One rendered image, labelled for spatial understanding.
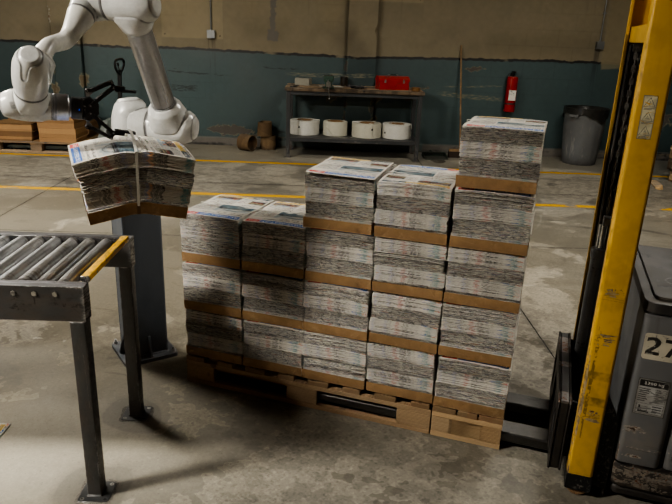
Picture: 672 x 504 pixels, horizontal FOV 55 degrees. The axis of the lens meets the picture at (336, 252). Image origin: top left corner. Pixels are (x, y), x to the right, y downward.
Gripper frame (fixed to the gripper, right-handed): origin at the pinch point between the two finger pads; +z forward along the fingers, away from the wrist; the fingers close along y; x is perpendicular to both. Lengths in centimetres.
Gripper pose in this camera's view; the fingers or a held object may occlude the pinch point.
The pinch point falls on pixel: (132, 111)
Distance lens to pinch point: 243.5
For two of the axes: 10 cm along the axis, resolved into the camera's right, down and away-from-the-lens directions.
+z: 9.0, -0.3, 4.3
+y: -1.2, 9.4, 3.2
